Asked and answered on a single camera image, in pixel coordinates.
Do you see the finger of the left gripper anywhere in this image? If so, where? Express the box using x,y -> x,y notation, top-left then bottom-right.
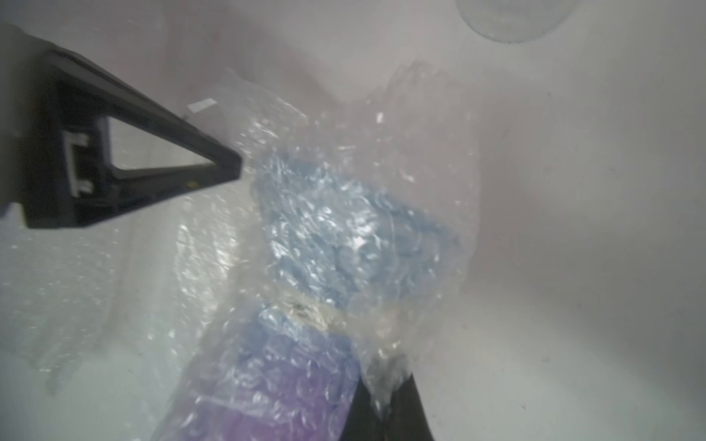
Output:
19,49 -> 243,229

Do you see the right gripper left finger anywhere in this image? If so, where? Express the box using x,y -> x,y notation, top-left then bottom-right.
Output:
339,380 -> 384,441

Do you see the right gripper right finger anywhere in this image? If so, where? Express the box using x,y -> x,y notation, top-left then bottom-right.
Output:
385,376 -> 434,441

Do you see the purple blue tumbler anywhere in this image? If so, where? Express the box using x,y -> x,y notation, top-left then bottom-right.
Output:
156,154 -> 459,440

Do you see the clear ribbed glass vase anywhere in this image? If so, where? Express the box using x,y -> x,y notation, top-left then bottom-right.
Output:
455,0 -> 580,44

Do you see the clear bubble wrap roll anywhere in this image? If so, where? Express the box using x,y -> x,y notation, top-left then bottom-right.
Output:
1,209 -> 175,396

